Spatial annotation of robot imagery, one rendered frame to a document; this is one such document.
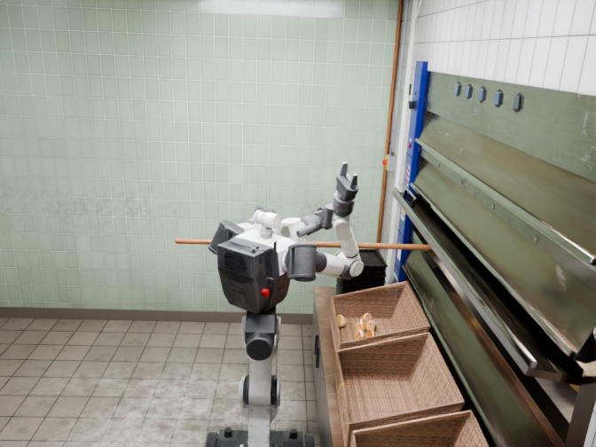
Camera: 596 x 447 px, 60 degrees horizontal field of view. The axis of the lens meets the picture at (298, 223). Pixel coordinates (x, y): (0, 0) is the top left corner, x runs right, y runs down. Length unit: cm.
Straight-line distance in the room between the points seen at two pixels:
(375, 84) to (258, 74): 85
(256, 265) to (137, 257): 232
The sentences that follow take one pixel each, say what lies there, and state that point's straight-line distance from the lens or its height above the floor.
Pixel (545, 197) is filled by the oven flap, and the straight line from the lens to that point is 173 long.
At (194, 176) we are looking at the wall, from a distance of 400.
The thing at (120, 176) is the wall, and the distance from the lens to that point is 413.
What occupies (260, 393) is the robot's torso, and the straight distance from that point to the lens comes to 255.
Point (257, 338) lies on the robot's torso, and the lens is 223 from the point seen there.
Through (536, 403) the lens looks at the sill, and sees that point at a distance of 183.
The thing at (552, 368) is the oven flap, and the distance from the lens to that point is 158.
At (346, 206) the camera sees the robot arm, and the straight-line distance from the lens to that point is 208.
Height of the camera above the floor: 218
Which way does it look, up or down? 19 degrees down
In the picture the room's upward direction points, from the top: 2 degrees clockwise
